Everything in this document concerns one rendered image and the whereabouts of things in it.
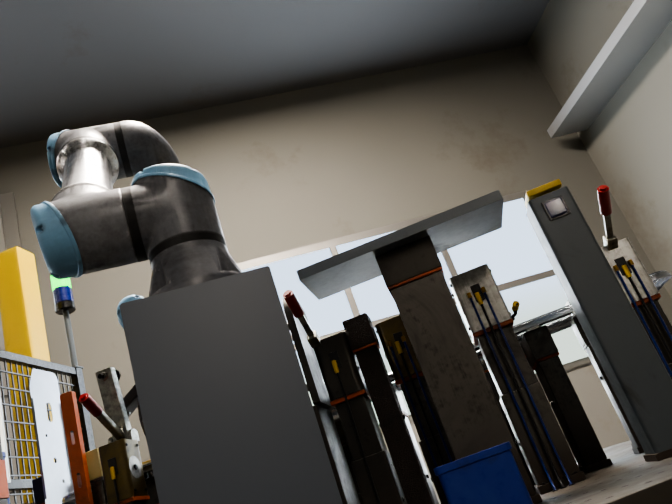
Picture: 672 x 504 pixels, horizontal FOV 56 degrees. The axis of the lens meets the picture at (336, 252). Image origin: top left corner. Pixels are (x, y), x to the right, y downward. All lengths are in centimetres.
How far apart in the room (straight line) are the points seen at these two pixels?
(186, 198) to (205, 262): 11
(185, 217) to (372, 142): 312
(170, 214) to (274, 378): 30
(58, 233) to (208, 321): 26
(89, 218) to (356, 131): 319
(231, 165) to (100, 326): 119
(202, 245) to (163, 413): 25
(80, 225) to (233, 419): 36
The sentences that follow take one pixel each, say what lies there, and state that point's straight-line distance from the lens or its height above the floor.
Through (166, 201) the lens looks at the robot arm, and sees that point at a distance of 96.
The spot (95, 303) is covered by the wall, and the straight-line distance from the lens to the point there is 357.
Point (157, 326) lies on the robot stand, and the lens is 84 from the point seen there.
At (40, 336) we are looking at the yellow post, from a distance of 244.
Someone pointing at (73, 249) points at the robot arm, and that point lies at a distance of 96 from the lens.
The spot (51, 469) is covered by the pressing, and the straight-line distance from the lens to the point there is 172.
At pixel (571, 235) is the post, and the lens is 110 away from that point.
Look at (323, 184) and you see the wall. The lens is 380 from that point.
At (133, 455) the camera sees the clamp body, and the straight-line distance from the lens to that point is 142.
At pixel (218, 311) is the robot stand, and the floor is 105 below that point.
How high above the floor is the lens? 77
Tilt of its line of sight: 22 degrees up
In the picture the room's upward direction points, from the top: 20 degrees counter-clockwise
